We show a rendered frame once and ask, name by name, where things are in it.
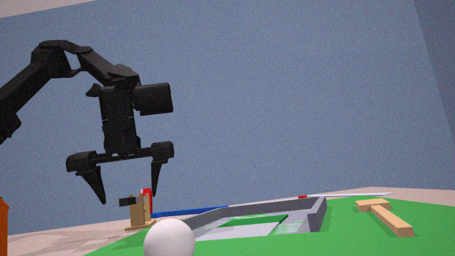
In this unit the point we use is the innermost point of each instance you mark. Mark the white golf ball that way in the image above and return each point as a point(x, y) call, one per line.
point(169, 237)

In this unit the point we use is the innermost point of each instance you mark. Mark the green putting mat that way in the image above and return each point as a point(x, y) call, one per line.
point(345, 231)

